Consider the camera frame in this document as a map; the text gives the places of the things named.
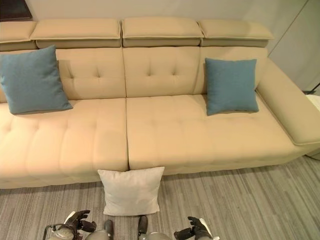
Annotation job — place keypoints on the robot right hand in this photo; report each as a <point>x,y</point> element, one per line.
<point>200,231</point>

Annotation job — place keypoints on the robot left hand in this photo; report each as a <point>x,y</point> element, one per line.
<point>78,221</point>

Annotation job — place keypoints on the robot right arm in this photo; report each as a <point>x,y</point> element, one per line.
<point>215,238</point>

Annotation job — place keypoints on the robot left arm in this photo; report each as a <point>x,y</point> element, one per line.
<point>60,234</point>

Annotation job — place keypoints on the beige leather sofa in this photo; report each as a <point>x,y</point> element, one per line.
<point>155,135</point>

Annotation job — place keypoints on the beige sofa headrest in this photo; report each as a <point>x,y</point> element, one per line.
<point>15,30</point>
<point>232,31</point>
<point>75,28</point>
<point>160,27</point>

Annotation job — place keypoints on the robot left leg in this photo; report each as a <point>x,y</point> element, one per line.
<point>105,235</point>

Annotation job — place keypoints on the robot leg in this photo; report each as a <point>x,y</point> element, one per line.
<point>105,235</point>
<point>146,235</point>

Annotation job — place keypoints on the robot right leg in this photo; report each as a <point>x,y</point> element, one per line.
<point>146,235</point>

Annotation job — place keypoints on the white square cushion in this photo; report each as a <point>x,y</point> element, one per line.
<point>131,191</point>

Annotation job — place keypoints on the blue square cushion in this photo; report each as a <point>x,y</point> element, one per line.
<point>32,80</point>
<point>231,86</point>

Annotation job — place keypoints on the dark wooden furniture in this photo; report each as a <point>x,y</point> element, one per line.
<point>26,8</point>

